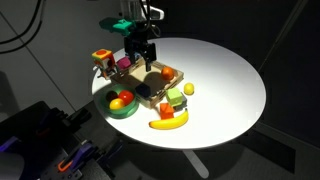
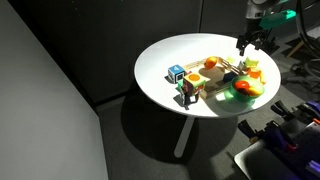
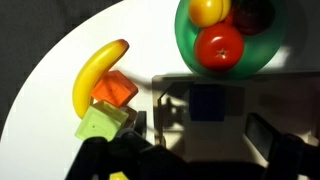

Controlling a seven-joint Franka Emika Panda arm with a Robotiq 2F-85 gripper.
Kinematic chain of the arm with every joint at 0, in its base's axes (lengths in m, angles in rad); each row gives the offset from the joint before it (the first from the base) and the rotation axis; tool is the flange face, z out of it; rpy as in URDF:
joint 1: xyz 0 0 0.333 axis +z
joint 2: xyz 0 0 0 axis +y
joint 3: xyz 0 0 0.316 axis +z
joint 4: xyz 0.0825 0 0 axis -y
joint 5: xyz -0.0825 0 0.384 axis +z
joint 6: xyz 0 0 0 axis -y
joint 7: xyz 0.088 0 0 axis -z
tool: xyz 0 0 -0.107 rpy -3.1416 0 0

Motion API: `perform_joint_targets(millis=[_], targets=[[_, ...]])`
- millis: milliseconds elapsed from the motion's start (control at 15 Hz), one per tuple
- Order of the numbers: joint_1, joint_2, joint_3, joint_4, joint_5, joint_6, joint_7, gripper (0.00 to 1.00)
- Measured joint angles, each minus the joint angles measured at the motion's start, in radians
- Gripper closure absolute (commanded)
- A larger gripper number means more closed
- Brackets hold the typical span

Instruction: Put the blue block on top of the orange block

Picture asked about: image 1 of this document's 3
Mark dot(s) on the red toy fruit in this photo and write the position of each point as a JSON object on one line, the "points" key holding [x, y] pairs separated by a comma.
{"points": [[126, 96]]}

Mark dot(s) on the yellow toy fruit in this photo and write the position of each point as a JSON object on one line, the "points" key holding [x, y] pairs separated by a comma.
{"points": [[117, 104]]}

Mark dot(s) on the green bowl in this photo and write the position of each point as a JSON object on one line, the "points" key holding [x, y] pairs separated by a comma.
{"points": [[128, 112]]}

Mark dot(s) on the purple clamp with orange tip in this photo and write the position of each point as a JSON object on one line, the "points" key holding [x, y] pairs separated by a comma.
{"points": [[49, 117], [80, 153]]}

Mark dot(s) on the small yellow ball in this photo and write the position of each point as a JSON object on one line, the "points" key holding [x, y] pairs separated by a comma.
{"points": [[189, 88]]}

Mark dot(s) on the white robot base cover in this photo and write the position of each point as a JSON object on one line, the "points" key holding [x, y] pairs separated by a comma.
{"points": [[10, 166]]}

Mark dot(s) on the black perforated mounting board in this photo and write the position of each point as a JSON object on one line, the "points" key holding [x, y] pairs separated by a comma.
{"points": [[46, 163]]}

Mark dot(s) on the wooden tray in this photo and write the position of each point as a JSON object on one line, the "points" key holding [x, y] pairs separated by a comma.
{"points": [[133, 78]]}

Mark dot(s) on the dark purple toy fruit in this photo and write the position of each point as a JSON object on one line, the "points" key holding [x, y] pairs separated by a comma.
{"points": [[111, 96]]}

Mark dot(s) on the magenta cube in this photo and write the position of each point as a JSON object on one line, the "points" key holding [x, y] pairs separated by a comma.
{"points": [[122, 63]]}

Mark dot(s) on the orange block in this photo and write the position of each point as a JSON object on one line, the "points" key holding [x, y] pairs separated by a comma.
{"points": [[166, 111]]}

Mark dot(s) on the white table leg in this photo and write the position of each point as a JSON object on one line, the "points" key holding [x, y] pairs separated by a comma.
{"points": [[196, 163]]}

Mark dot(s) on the lime green block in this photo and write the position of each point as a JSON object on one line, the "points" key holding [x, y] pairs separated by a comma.
{"points": [[173, 96]]}

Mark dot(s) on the yellow toy banana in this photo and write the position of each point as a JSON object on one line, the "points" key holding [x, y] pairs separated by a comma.
{"points": [[168, 124]]}

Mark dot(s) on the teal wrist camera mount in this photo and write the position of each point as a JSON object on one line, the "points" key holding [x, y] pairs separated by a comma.
{"points": [[118, 25]]}

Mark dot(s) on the grey block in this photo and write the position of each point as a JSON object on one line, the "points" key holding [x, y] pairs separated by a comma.
{"points": [[182, 106]]}

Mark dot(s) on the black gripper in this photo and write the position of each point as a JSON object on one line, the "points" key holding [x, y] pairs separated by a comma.
{"points": [[140, 41]]}

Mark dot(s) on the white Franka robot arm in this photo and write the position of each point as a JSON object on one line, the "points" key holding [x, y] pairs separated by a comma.
{"points": [[131, 8]]}

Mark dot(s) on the dark blue block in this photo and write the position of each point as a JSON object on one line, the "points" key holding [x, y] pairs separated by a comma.
{"points": [[143, 90]]}

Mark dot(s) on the orange toy fruit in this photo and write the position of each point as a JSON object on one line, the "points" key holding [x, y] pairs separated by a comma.
{"points": [[167, 73]]}

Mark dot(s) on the multicolour cube with orange circle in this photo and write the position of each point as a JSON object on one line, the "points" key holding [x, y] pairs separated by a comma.
{"points": [[102, 56]]}

